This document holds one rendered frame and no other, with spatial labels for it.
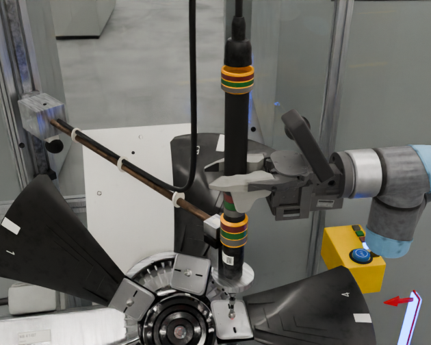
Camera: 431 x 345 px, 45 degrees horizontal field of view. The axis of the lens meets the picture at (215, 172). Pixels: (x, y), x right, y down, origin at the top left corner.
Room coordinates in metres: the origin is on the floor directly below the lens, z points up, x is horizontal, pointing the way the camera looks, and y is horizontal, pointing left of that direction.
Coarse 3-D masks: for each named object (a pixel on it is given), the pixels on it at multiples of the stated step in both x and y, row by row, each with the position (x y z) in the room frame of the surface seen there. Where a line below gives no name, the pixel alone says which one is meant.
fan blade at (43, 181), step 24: (24, 192) 0.73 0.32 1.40; (48, 192) 0.72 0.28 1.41; (24, 216) 0.71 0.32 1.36; (48, 216) 0.70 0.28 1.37; (72, 216) 0.70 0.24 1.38; (0, 240) 0.71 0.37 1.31; (24, 240) 0.70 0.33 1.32; (48, 240) 0.69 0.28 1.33; (72, 240) 0.68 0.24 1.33; (0, 264) 0.70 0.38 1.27; (24, 264) 0.70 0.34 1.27; (48, 264) 0.69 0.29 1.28; (72, 264) 0.68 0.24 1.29; (96, 264) 0.67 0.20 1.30; (72, 288) 0.68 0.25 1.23; (96, 288) 0.67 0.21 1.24
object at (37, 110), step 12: (24, 96) 1.12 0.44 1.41; (36, 96) 1.13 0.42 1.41; (48, 96) 1.13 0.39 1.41; (24, 108) 1.08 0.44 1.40; (36, 108) 1.06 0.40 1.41; (48, 108) 1.06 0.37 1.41; (60, 108) 1.08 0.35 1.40; (24, 120) 1.10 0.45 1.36; (36, 120) 1.05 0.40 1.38; (48, 120) 1.06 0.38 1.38; (36, 132) 1.05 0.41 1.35; (48, 132) 1.06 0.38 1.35; (60, 132) 1.08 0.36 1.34
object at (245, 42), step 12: (240, 24) 0.64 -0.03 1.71; (240, 36) 0.64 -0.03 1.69; (228, 48) 0.64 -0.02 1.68; (240, 48) 0.64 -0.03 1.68; (228, 60) 0.64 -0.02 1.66; (240, 60) 0.63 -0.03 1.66; (228, 252) 0.64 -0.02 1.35; (240, 252) 0.64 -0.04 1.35; (228, 264) 0.64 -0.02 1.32; (240, 264) 0.64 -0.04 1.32; (228, 276) 0.64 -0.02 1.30; (240, 276) 0.64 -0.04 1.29
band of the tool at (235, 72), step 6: (222, 66) 0.66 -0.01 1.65; (228, 66) 0.67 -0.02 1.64; (246, 66) 0.67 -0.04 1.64; (222, 72) 0.64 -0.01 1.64; (228, 72) 0.67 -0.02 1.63; (234, 72) 0.67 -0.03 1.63; (240, 72) 0.67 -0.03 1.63; (252, 72) 0.64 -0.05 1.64; (222, 78) 0.64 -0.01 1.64; (252, 78) 0.64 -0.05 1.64; (222, 84) 0.64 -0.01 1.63; (252, 84) 0.64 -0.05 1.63
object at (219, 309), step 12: (228, 300) 0.69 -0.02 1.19; (240, 300) 0.70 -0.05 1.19; (216, 312) 0.66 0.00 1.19; (240, 312) 0.67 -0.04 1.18; (216, 324) 0.63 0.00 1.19; (228, 324) 0.64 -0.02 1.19; (240, 324) 0.64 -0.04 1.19; (228, 336) 0.61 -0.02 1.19; (240, 336) 0.61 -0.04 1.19; (252, 336) 0.61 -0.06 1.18
